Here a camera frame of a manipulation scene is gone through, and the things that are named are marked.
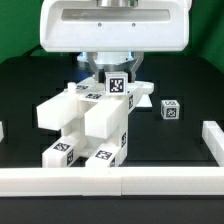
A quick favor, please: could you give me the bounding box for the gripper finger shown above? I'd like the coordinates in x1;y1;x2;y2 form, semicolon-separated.
87;52;105;83
128;52;144;82

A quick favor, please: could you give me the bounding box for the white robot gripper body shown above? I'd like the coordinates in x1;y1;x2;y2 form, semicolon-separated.
40;0;191;52

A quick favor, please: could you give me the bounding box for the white tagged cube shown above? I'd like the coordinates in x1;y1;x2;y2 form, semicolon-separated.
105;71;128;96
161;100;180;120

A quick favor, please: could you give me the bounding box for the white chair back frame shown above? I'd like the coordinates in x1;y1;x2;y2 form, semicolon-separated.
37;78;154;139

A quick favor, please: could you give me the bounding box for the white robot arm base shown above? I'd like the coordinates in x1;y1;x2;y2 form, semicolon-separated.
77;51;137;72

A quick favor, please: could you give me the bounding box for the black cable with connector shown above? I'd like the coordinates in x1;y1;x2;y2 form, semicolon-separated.
22;44;44;58

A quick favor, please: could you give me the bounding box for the white right rail barrier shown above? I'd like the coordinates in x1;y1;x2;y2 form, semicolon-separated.
202;121;224;167

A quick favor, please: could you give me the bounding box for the white rail barrier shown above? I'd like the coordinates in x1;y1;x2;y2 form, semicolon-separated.
0;121;4;142
0;167;224;197
202;121;224;167

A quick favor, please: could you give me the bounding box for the white left rail barrier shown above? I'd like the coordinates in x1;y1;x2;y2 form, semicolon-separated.
0;121;4;142

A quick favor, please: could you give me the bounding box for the white front rail barrier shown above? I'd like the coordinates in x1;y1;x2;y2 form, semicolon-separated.
0;167;224;197

